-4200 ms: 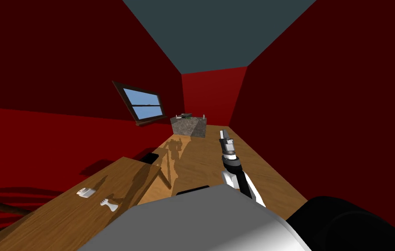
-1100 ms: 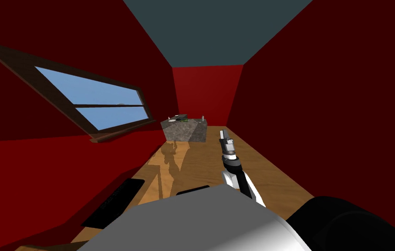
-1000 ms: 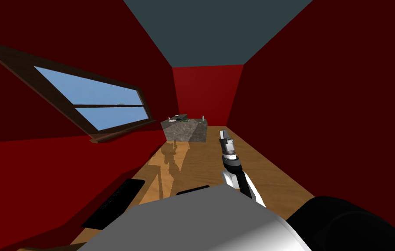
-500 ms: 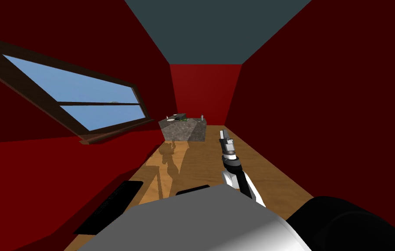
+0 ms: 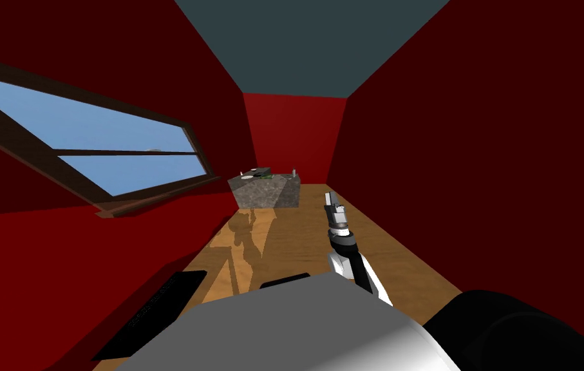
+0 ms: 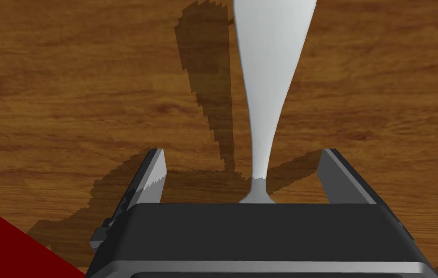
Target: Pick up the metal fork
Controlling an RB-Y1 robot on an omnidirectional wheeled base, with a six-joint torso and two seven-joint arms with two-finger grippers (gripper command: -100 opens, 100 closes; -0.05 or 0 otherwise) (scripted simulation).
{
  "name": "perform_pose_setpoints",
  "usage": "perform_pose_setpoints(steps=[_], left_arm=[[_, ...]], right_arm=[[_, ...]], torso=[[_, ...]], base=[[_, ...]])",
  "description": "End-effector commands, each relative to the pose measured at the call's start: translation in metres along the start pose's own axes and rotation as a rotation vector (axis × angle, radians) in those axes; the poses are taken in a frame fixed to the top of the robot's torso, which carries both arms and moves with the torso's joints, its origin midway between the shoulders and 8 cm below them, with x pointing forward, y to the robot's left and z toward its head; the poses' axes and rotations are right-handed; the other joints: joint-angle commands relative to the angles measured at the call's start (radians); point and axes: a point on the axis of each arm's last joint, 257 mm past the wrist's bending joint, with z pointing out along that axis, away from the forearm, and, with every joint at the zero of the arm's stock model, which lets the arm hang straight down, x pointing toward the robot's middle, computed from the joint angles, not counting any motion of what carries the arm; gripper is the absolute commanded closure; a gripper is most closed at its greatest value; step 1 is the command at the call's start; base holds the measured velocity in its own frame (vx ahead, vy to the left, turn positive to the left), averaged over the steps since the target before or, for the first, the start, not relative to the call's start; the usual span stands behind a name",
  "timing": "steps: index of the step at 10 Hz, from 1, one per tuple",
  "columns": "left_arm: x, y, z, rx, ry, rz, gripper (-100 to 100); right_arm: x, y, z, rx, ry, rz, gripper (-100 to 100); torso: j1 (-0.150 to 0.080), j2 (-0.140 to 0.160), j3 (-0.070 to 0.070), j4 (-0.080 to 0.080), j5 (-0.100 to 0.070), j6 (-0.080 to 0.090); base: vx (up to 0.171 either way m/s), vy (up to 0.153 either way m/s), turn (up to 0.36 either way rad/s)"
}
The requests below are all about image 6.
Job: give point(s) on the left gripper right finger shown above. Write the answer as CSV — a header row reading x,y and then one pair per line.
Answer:
x,y
343,181

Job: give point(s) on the dark red flat object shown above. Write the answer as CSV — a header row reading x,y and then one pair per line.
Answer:
x,y
6,247

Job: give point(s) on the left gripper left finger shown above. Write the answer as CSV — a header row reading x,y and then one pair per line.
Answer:
x,y
150,178

